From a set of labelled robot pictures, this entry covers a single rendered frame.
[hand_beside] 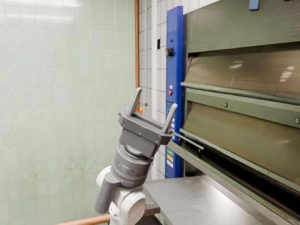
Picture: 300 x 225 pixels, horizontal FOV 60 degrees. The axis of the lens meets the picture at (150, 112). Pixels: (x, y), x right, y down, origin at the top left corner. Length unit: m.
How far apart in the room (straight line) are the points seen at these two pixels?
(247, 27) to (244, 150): 0.47
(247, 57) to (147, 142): 0.67
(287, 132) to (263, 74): 0.21
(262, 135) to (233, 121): 0.18
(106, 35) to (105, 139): 0.88
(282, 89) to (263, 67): 0.14
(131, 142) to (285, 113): 0.56
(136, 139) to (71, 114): 1.71
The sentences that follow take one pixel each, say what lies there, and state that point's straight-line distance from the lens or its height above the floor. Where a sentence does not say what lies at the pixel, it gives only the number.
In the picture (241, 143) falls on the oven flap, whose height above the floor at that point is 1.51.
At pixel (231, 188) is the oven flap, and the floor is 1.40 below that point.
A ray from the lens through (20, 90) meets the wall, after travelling 2.22.
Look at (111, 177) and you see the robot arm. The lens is 0.60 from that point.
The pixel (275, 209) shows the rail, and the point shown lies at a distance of 0.84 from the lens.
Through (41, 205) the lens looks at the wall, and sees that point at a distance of 2.48.
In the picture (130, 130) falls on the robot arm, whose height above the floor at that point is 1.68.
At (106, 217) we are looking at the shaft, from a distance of 1.16.
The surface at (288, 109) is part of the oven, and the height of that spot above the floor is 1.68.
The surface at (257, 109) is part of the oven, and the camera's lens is 1.03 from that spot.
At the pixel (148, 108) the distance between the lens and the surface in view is 1.99.
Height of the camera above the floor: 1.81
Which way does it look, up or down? 10 degrees down
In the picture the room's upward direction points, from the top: straight up
